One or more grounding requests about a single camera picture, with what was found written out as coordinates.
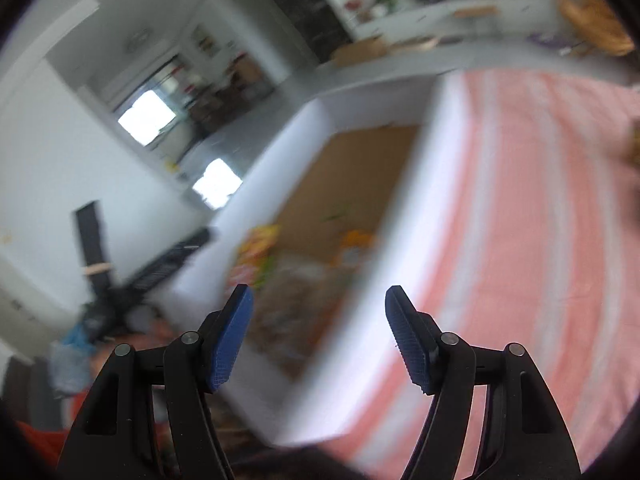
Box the brown bread packet green label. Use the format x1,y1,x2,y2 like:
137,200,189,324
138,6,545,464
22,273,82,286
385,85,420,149
250,255,361,376

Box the wooden stool black legs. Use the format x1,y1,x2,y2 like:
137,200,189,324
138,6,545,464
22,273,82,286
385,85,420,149
452,6,501,22

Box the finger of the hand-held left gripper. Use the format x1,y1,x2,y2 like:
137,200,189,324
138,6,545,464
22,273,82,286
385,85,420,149
127,227,212,293

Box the orange lounge chair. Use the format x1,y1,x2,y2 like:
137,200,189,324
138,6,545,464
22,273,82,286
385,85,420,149
557,0,636,57

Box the orange clear snack packet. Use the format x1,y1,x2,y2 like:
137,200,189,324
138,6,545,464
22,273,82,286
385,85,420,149
330,229,376,267

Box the dark display cabinet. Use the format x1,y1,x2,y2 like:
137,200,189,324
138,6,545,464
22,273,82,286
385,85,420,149
235,0,353,63

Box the white cardboard box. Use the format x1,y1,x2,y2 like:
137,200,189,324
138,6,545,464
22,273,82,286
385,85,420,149
172,77,468,448

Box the blue plastic bag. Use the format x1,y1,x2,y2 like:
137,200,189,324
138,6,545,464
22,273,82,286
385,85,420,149
50,324,103,397

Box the white television cabinet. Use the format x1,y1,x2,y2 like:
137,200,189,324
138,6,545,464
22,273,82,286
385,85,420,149
350,0,566,40

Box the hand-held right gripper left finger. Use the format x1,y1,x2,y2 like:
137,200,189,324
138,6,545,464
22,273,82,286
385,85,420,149
56,284,255,480

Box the orange white striped tablecloth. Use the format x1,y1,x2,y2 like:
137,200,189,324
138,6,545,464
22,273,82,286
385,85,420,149
320,71,640,480

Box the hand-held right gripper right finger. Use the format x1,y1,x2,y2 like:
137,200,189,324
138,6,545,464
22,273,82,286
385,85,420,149
385,285,583,480

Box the brown cardboard piece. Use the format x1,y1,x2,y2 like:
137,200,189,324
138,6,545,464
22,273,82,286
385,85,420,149
332,35,441,68

